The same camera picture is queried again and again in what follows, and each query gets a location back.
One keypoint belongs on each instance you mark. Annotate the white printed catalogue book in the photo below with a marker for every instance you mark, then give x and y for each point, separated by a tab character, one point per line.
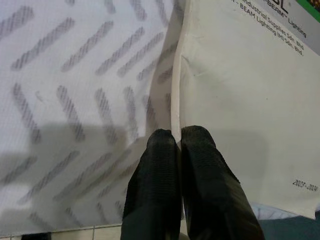
250	100

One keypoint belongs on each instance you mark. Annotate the blue curtain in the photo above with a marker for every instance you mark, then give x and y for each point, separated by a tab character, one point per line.
292	230

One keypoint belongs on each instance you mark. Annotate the mattress with grey patterned sheet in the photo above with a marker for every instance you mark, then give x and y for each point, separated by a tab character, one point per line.
62	112

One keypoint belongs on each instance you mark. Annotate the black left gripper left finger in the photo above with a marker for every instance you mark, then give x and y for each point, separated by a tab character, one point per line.
155	187

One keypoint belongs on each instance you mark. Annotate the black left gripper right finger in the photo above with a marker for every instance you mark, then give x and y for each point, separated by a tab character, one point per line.
215	187

